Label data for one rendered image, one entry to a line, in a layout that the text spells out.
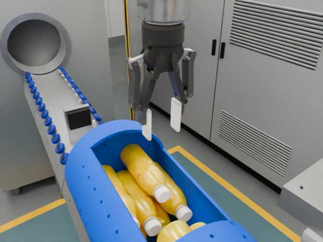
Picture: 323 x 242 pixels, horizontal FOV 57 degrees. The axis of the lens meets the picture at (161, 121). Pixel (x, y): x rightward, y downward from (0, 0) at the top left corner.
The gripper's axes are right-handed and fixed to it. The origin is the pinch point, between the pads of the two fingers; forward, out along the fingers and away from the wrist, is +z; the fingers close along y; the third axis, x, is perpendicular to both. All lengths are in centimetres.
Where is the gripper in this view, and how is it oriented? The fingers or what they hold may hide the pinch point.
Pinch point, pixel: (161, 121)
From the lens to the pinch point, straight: 61.5
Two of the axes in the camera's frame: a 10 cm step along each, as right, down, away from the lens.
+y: -8.7, 2.4, -4.3
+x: 4.9, 4.6, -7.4
